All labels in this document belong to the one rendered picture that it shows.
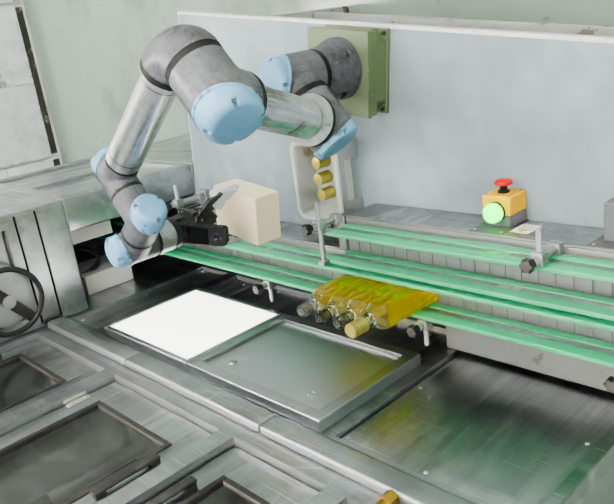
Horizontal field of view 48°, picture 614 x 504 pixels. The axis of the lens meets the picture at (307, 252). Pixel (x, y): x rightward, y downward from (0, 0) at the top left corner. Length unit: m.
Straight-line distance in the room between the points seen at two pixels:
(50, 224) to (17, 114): 2.95
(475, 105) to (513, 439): 0.73
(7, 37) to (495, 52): 4.05
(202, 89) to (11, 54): 4.05
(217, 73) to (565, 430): 0.92
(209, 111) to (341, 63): 0.58
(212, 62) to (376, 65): 0.62
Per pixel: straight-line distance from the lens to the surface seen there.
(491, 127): 1.62
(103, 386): 1.87
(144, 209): 1.46
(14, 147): 5.16
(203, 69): 1.20
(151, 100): 1.35
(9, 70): 5.17
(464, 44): 1.63
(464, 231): 1.57
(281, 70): 1.58
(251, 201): 1.65
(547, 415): 1.48
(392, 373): 1.56
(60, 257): 2.29
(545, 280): 1.50
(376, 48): 1.72
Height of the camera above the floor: 2.11
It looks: 39 degrees down
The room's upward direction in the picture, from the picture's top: 114 degrees counter-clockwise
